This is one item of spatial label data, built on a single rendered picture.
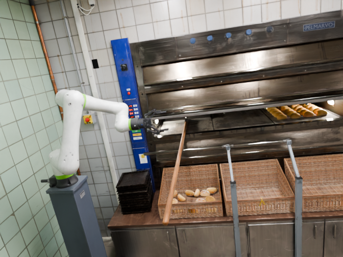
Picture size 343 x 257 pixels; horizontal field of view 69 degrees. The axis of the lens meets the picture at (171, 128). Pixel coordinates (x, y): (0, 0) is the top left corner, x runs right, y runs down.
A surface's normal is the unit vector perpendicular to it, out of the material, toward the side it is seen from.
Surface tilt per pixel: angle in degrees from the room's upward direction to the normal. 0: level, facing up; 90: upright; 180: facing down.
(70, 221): 90
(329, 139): 70
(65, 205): 90
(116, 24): 90
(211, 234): 90
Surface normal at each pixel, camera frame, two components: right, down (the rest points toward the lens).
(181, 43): -0.11, 0.30
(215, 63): -0.15, -0.04
